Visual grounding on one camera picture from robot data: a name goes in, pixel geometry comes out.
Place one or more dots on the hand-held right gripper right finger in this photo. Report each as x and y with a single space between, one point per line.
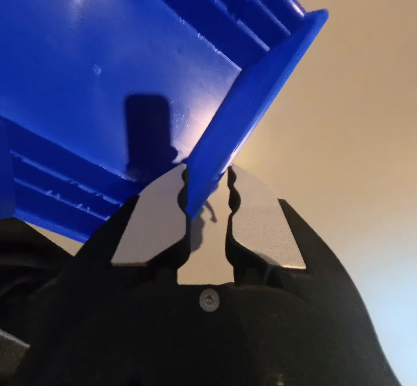
264 226

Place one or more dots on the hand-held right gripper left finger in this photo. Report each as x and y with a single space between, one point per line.
153 223

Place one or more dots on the blue plastic bin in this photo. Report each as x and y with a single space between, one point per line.
97 50

